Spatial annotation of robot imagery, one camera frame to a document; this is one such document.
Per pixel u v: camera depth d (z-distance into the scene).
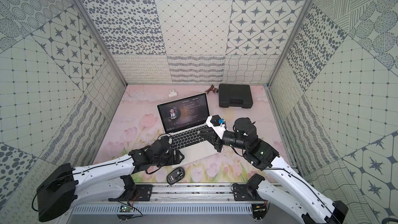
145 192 0.74
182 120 0.93
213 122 0.53
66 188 0.41
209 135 0.58
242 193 0.74
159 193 0.76
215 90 1.15
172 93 1.13
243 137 0.48
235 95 1.11
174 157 0.75
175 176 0.77
